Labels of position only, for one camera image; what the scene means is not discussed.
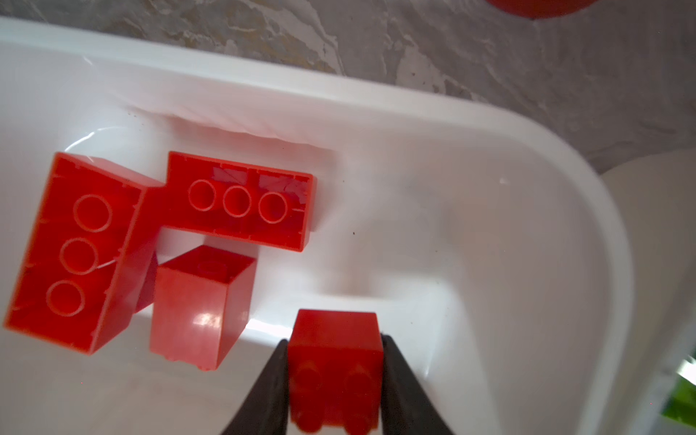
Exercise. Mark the red square lego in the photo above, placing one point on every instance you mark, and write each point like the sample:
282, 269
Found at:
201, 305

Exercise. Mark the red pencil cup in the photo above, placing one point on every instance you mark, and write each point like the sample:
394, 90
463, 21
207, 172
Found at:
540, 9

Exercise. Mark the small red lego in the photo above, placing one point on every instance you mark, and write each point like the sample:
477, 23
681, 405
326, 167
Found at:
335, 366

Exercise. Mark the right white bin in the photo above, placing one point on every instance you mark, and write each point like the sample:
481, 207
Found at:
656, 199

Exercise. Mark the middle white bin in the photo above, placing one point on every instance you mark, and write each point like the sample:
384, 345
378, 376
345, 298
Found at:
489, 250

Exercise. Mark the white bin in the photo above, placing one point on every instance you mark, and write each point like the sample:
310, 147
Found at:
656, 199
489, 250

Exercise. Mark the green lego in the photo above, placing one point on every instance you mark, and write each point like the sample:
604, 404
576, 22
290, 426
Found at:
681, 405

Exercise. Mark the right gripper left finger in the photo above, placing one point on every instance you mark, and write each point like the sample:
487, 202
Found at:
265, 409

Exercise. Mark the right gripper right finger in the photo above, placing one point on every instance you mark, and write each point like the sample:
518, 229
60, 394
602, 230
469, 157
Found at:
405, 406

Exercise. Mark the red long lego bottom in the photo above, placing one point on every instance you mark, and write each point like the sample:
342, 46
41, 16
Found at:
89, 253

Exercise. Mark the red long lego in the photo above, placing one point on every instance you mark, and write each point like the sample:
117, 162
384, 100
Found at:
239, 201
89, 253

